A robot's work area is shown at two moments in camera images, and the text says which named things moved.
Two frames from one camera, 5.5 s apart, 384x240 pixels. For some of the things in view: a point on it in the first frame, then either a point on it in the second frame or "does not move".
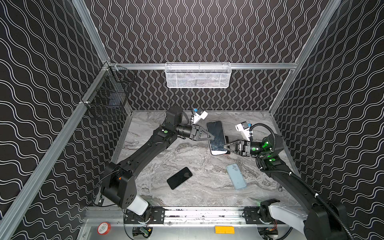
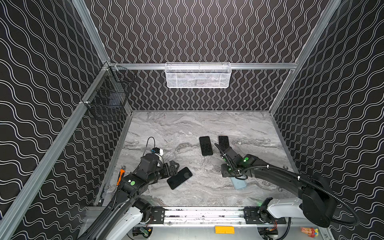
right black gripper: [241, 147] to [229, 155]
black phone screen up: [179, 177] does not move
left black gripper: [195, 132] to [170, 168]
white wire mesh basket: [198, 75] does not move
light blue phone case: [236, 176] does not move
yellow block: [224, 230] does not move
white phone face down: [216, 129] to [206, 145]
